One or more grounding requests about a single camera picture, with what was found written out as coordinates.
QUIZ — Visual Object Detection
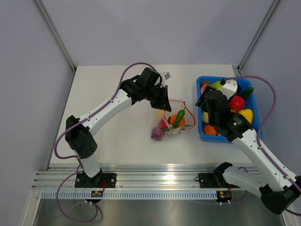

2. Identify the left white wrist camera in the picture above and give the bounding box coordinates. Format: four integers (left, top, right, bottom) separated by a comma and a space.
160, 72, 171, 81

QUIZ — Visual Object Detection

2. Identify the green toy chili pepper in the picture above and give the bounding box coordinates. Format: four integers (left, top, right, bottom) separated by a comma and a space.
172, 109, 185, 128

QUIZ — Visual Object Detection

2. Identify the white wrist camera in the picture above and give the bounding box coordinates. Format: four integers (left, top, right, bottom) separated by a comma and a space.
160, 72, 171, 81
219, 80, 238, 99

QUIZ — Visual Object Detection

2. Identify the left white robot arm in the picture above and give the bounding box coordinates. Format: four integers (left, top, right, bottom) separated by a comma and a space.
65, 67, 172, 188

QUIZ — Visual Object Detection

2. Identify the yellow toy bell pepper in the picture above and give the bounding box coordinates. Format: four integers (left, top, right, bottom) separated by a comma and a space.
238, 109, 253, 124

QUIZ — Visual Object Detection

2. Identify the aluminium rail base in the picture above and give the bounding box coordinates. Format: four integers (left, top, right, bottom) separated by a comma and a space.
32, 163, 285, 190

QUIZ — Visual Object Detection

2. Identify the orange toy tomato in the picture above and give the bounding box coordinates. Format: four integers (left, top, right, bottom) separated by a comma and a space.
202, 125, 218, 136

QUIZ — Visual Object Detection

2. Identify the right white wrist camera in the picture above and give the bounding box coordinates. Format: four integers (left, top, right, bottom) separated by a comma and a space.
219, 80, 238, 99

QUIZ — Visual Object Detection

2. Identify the green toy apple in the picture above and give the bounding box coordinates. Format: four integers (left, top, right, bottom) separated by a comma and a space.
212, 81, 223, 90

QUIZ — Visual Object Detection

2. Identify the black mounting plate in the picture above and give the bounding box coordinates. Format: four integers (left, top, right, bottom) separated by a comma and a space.
195, 173, 238, 189
74, 173, 117, 188

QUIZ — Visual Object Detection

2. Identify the red toy apple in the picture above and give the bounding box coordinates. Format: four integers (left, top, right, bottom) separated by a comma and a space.
229, 96, 245, 112

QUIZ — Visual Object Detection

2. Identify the clear zip top bag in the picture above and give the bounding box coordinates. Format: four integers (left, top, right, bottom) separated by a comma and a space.
150, 99, 196, 141

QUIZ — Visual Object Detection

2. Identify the blue plastic bin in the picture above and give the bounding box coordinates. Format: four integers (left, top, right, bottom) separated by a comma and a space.
196, 76, 261, 144

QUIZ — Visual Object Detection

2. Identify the beige toy pear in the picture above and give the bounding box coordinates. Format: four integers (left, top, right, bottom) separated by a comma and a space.
202, 112, 209, 123

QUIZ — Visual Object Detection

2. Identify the white slotted cable duct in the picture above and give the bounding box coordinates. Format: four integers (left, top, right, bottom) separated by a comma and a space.
41, 190, 217, 200

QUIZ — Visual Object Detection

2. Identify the orange toy fruit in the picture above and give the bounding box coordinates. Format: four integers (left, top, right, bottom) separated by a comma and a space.
169, 114, 185, 128

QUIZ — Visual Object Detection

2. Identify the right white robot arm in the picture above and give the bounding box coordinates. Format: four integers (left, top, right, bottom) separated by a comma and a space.
196, 87, 301, 215

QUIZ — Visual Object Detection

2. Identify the green toy cucumber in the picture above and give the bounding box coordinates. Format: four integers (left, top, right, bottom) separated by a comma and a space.
239, 87, 254, 100

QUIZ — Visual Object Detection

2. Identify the brown toy fruit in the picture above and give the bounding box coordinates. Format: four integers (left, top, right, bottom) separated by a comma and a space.
200, 81, 210, 87

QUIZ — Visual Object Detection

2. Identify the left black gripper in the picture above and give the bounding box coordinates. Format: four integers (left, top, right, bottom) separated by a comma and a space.
144, 84, 171, 112

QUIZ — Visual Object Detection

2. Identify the purple toy onion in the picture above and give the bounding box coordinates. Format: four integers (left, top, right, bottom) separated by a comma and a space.
151, 127, 164, 141

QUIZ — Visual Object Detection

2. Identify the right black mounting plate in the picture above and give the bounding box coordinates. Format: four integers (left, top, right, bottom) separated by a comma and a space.
195, 173, 238, 189

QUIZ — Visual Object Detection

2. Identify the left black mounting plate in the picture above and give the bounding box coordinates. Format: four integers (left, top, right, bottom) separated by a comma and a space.
74, 173, 117, 188

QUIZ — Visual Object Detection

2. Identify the pink toy peach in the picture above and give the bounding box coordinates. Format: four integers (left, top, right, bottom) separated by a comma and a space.
200, 85, 207, 94

